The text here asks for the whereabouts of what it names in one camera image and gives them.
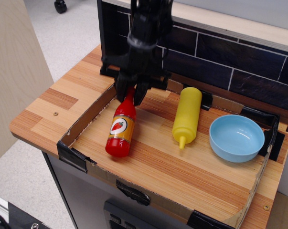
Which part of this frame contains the dark tile backsplash panel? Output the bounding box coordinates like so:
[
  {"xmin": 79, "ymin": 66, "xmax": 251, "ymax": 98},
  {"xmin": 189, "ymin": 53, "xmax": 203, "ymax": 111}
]
[{"xmin": 96, "ymin": 0, "xmax": 288, "ymax": 134}]

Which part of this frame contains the taped cardboard fence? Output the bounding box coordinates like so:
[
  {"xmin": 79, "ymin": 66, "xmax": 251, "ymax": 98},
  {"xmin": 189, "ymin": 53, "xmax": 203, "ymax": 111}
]
[{"xmin": 57, "ymin": 81, "xmax": 288, "ymax": 229}]

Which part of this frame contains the red hot sauce bottle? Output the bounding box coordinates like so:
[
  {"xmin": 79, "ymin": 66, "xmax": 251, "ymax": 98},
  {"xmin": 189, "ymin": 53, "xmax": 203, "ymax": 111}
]
[{"xmin": 105, "ymin": 87, "xmax": 136, "ymax": 157}]

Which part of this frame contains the black equipment corner with cord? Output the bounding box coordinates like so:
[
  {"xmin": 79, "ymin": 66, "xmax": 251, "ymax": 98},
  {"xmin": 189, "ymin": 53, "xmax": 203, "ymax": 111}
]
[{"xmin": 0, "ymin": 202, "xmax": 49, "ymax": 229}]

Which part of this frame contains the yellow mustard squeeze bottle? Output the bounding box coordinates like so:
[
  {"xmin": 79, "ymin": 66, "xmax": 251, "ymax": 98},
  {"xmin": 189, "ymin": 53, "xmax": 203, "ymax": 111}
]
[{"xmin": 172, "ymin": 87, "xmax": 203, "ymax": 150}]

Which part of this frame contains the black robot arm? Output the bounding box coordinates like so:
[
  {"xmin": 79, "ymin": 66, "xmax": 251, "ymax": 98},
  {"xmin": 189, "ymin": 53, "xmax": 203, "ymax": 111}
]
[{"xmin": 97, "ymin": 0, "xmax": 173, "ymax": 106}]

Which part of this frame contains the light blue bowl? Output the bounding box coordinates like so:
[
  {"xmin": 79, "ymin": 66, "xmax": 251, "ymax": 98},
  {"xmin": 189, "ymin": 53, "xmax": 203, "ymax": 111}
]
[{"xmin": 209, "ymin": 114, "xmax": 265, "ymax": 163}]

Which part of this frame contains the black chair caster wheel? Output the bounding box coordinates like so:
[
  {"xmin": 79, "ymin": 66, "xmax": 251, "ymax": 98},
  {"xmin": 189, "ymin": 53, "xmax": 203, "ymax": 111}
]
[{"xmin": 54, "ymin": 0, "xmax": 67, "ymax": 14}]

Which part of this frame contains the light wooden board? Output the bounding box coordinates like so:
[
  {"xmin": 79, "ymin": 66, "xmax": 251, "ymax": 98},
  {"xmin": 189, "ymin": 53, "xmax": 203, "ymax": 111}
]
[{"xmin": 0, "ymin": 0, "xmax": 53, "ymax": 158}]

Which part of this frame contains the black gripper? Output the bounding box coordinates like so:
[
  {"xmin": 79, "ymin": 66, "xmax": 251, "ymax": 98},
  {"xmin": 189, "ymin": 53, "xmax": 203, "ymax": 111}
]
[{"xmin": 100, "ymin": 48, "xmax": 171, "ymax": 106}]

